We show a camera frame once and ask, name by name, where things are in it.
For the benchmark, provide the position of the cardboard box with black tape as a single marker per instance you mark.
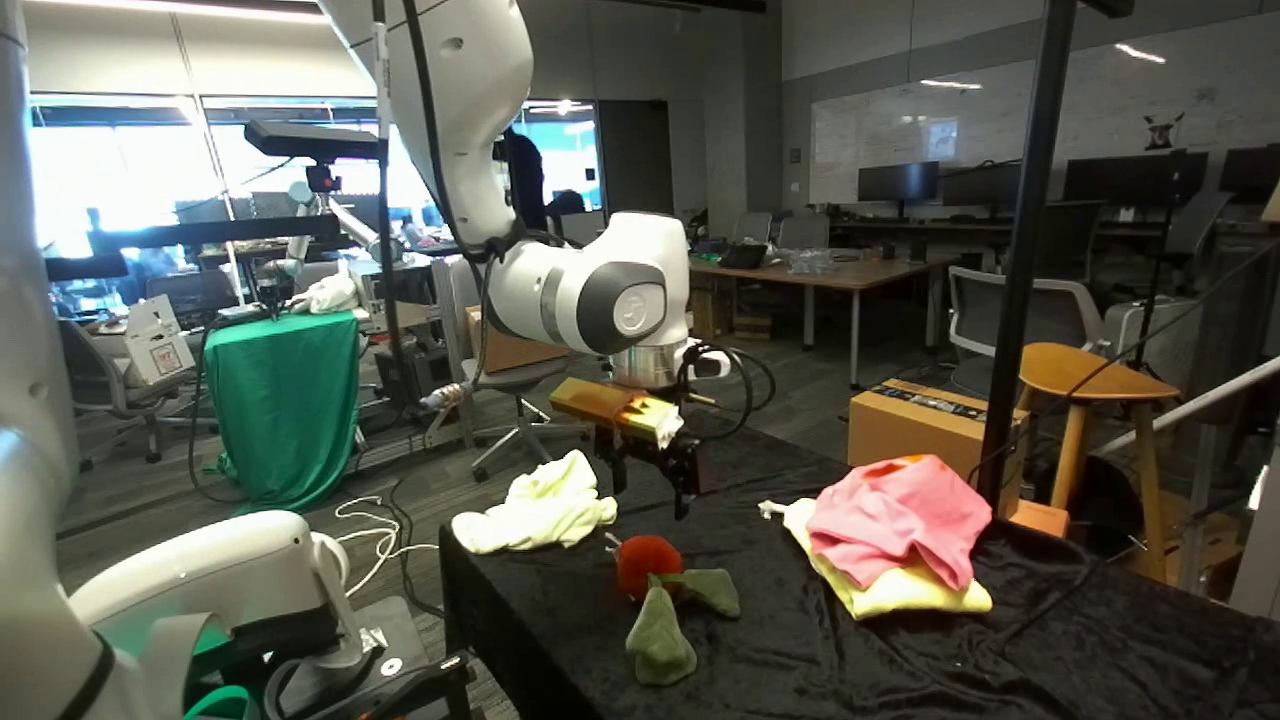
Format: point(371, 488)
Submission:
point(923, 443)

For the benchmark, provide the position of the white office chair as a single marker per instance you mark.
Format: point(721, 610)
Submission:
point(980, 304)

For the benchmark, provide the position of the pink cloth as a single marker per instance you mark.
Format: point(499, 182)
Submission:
point(893, 521)

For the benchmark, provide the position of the black stereo camera bar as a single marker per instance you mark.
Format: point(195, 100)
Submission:
point(313, 141)

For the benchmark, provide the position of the grey office chair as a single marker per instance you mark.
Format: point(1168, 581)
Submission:
point(454, 320)

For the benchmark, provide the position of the wooden stool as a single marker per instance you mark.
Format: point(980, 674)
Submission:
point(1085, 375)

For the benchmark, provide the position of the small cardboard box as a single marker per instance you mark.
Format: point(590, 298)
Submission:
point(515, 355)

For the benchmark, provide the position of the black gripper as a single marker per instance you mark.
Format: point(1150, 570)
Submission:
point(654, 452)

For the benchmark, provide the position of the black vertical pole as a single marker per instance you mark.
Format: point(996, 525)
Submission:
point(1027, 265)

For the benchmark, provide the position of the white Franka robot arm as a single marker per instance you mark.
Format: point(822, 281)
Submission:
point(441, 104)

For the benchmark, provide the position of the black computer monitor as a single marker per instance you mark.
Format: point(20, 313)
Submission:
point(1252, 174)
point(987, 185)
point(897, 182)
point(1134, 182)

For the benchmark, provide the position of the green cloth covered stand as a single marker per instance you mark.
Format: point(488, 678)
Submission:
point(284, 400)

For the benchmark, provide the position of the yellow microfiber cloth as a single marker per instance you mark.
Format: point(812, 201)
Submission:
point(907, 596)

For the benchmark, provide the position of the long wooden desk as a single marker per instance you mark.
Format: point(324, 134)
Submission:
point(825, 271)

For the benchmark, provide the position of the red radish plush toy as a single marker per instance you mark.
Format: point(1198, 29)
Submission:
point(645, 563)

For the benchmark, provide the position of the silver metal pole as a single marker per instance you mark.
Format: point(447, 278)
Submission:
point(1203, 400)

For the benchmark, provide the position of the black velvet tablecloth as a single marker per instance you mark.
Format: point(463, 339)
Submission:
point(825, 664)

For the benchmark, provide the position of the pale cream towel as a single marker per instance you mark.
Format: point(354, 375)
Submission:
point(547, 506)

